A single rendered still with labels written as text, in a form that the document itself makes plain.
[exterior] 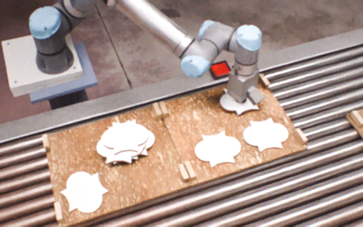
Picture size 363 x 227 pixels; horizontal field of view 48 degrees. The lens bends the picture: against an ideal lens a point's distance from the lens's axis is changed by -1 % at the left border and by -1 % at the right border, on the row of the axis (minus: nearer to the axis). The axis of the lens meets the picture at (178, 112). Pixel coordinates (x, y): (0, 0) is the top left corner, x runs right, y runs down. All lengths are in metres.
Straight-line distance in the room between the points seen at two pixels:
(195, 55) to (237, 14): 2.24
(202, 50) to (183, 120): 0.32
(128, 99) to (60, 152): 0.32
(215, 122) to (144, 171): 0.31
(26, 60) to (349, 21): 2.54
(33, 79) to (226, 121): 0.78
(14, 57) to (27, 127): 0.38
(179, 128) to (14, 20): 2.48
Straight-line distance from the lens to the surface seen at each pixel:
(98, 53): 3.14
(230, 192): 1.32
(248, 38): 1.26
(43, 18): 1.62
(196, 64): 1.20
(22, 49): 1.86
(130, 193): 1.30
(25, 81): 1.72
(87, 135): 1.45
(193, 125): 1.43
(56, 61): 1.68
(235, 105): 1.47
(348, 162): 1.45
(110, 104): 1.55
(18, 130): 1.57
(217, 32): 1.30
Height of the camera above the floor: 2.07
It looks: 51 degrees down
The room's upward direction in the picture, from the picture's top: 2 degrees counter-clockwise
